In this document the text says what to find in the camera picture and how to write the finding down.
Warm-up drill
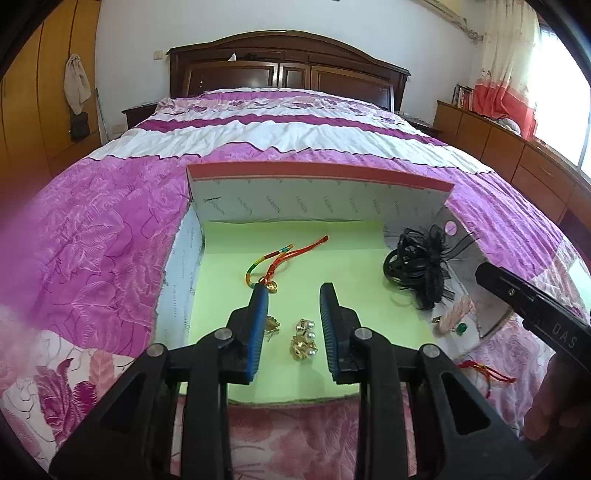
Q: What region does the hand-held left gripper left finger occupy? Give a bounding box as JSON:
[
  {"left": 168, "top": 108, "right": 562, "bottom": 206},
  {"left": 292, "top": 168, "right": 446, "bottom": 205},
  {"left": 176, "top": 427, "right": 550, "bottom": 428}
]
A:
[{"left": 48, "top": 284, "right": 270, "bottom": 480}]

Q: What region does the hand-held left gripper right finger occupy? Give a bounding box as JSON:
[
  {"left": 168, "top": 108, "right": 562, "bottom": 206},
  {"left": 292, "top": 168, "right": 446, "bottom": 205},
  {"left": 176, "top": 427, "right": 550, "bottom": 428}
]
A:
[{"left": 318, "top": 282, "right": 539, "bottom": 480}]

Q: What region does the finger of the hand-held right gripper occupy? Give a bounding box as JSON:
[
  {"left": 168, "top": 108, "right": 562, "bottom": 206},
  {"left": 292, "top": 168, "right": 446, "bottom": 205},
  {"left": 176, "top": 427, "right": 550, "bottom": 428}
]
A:
[{"left": 475, "top": 262, "right": 539, "bottom": 319}]

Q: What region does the pink gold hair clip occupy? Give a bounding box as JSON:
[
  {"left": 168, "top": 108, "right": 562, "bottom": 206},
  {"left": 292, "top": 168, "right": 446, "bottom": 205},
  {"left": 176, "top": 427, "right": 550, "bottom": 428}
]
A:
[{"left": 431, "top": 295, "right": 476, "bottom": 331}]

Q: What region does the rainbow cord bracelet gold charm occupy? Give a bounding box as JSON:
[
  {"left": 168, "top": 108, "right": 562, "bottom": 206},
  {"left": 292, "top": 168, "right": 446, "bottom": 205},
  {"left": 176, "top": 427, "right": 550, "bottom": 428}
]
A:
[{"left": 246, "top": 235, "right": 329, "bottom": 295}]

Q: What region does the black feather hair clip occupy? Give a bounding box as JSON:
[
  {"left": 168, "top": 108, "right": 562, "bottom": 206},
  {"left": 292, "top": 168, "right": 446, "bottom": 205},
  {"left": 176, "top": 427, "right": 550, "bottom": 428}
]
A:
[{"left": 383, "top": 224, "right": 481, "bottom": 310}]

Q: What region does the pink cardboard box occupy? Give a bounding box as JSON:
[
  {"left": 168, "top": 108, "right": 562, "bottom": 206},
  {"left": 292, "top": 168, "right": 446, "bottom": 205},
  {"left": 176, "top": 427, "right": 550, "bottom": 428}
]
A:
[{"left": 152, "top": 161, "right": 515, "bottom": 404}]

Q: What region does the person's right hand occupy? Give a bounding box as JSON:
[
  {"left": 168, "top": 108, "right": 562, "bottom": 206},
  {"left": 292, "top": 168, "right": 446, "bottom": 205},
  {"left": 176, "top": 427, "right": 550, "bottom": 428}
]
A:
[{"left": 524, "top": 351, "right": 591, "bottom": 441}]

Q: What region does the green paper sheet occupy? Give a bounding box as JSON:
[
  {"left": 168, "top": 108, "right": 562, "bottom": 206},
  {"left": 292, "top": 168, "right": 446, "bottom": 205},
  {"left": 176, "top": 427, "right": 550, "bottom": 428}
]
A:
[{"left": 178, "top": 220, "right": 437, "bottom": 403}]

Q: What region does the long wooden dresser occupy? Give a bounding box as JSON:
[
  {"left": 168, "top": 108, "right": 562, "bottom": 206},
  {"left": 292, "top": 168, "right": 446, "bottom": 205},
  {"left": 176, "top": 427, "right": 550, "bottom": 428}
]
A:
[{"left": 434, "top": 100, "right": 591, "bottom": 232}]

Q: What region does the floral pink bedspread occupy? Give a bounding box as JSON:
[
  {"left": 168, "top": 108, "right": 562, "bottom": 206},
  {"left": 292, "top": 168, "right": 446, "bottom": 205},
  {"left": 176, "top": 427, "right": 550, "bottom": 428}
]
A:
[{"left": 0, "top": 88, "right": 591, "bottom": 480}]

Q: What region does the bright window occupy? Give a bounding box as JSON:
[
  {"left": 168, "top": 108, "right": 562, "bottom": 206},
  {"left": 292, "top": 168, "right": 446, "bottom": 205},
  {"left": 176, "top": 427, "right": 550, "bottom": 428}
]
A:
[{"left": 536, "top": 18, "right": 591, "bottom": 176}]

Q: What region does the pink orange curtain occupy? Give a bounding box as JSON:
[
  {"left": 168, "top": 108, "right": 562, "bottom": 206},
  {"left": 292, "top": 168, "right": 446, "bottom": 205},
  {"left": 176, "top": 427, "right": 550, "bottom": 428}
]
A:
[{"left": 472, "top": 0, "right": 541, "bottom": 139}]

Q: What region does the dark wooden nightstand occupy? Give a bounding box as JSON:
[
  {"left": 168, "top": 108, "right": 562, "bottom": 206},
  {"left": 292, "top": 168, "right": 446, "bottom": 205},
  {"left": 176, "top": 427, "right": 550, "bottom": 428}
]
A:
[{"left": 121, "top": 102, "right": 158, "bottom": 129}]

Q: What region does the dark wooden headboard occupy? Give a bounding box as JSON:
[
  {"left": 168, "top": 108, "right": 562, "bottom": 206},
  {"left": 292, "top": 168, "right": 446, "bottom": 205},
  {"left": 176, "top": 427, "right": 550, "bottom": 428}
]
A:
[{"left": 167, "top": 30, "right": 411, "bottom": 113}]

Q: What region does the white pole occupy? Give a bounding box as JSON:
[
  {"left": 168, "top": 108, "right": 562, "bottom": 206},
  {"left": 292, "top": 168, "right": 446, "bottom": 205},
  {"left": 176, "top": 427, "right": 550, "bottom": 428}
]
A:
[{"left": 95, "top": 88, "right": 109, "bottom": 141}]

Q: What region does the hanging black bag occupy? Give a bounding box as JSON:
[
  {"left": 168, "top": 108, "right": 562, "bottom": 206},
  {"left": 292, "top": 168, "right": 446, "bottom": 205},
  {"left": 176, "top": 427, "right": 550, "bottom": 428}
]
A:
[{"left": 69, "top": 112, "right": 90, "bottom": 141}]

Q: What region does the hanging beige cloth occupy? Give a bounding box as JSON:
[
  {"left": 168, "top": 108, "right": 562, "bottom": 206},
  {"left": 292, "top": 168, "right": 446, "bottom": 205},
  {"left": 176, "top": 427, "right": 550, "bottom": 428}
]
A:
[{"left": 64, "top": 54, "right": 92, "bottom": 114}]

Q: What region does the wooden wardrobe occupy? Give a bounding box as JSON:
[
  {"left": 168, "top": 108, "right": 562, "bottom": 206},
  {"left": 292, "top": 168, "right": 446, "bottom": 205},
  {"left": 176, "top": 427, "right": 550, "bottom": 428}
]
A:
[{"left": 0, "top": 0, "right": 101, "bottom": 195}]

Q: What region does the red cord bracelet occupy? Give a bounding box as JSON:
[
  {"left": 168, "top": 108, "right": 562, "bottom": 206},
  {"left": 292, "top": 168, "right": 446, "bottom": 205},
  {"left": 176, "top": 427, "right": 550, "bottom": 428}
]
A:
[{"left": 457, "top": 360, "right": 517, "bottom": 398}]

